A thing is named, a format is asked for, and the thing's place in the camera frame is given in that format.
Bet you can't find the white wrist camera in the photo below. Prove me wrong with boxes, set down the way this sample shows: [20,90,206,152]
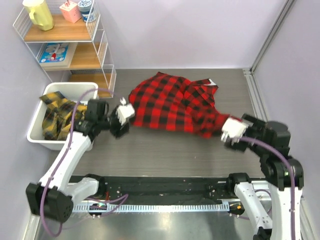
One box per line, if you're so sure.
[220,117,249,145]
[116,97,135,126]

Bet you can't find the slotted aluminium rail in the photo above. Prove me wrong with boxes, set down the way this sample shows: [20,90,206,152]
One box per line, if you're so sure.
[72,201,230,213]

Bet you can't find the yellow pitcher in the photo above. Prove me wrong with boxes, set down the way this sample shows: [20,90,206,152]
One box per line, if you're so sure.
[22,0,54,31]

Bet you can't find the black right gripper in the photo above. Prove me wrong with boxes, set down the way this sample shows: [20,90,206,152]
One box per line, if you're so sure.
[224,111,271,157]

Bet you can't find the blue white picture book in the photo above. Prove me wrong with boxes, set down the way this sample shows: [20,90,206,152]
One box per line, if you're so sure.
[39,42,72,68]

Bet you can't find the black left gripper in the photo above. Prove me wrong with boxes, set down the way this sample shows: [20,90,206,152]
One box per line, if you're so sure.
[98,106,131,139]

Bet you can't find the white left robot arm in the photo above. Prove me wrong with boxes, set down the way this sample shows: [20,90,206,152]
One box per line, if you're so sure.
[25,99,135,224]

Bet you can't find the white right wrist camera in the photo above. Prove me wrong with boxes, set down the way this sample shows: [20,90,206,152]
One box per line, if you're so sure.
[220,117,249,145]

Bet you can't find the yellow plaid shirt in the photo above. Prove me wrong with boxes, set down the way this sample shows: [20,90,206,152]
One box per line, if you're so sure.
[39,91,87,141]

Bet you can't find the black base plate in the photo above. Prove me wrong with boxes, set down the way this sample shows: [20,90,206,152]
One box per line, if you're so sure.
[67,174,266,204]

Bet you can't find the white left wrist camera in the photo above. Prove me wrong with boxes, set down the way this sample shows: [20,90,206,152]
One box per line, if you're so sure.
[116,97,135,126]

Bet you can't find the blue white patterned cup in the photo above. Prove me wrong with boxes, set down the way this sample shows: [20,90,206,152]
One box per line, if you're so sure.
[77,0,96,23]

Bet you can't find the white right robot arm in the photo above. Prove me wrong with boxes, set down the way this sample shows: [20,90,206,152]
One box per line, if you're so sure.
[221,114,304,240]

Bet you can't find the white wire shelf rack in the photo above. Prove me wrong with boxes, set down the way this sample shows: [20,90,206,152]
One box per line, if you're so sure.
[13,0,117,98]

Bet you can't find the pink box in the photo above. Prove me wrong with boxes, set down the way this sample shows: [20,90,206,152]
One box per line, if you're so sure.
[59,0,82,24]

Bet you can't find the red black plaid shirt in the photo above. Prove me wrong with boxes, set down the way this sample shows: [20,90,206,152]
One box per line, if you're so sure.
[128,72,232,138]

